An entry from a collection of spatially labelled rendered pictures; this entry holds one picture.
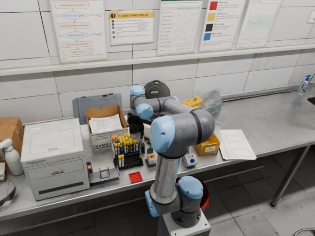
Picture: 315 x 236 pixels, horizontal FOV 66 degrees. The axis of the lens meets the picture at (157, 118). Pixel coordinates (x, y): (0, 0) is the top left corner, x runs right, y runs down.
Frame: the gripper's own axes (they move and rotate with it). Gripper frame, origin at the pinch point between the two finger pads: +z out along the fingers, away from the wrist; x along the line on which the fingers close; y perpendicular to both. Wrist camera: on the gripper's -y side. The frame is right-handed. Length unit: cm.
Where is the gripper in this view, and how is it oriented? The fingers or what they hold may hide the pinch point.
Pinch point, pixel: (140, 139)
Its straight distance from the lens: 144.9
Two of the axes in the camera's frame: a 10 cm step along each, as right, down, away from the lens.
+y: -9.4, 1.6, -3.1
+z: -0.6, 8.0, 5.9
